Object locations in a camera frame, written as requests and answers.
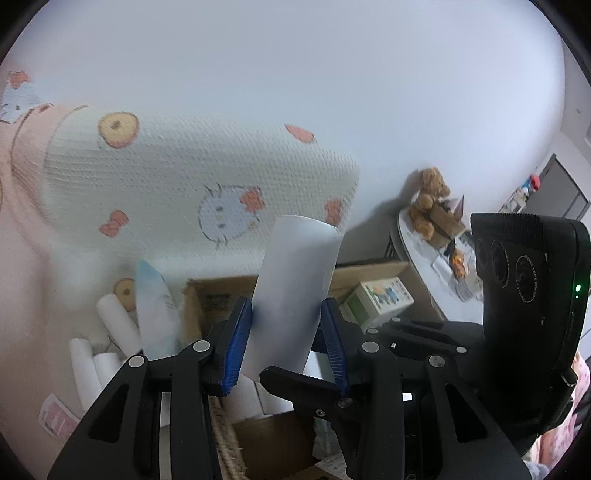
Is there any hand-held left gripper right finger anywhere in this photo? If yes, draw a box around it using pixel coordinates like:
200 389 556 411
321 298 532 480

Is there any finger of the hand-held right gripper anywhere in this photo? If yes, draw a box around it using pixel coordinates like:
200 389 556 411
259 366 362 445
368 318 484 354

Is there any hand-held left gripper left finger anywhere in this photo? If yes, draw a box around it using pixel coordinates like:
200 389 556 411
46 296 253 480

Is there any brown cardboard box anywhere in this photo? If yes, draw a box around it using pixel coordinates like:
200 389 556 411
182 260 413 480

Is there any white paper tube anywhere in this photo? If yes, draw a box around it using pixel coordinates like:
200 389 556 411
241 215 345 381
226 375 298 418

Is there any pile of white paper rolls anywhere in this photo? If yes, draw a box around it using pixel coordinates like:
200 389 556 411
68 294 143 412

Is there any green and white carton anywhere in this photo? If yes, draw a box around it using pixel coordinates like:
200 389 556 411
341 277 415 332

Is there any white round table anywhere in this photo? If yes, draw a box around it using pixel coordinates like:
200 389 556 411
396 205 485 320

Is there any pale blue paper packet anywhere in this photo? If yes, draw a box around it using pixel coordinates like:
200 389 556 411
135 260 180 360

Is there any small cardboard box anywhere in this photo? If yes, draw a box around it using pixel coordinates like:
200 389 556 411
429 198 467 247

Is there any pink printed clothing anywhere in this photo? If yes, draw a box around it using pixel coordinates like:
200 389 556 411
538 353 591 474

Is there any brown teddy bear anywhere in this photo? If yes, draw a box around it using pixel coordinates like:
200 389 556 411
407 167 452 240

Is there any grey cabinet door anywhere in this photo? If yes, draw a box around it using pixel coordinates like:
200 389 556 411
524 154 591 223

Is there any printed waffle blanket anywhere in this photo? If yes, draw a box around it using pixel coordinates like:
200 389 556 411
0 69 362 462

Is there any pink printed card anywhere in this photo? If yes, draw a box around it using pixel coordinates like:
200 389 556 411
39 394 80 438

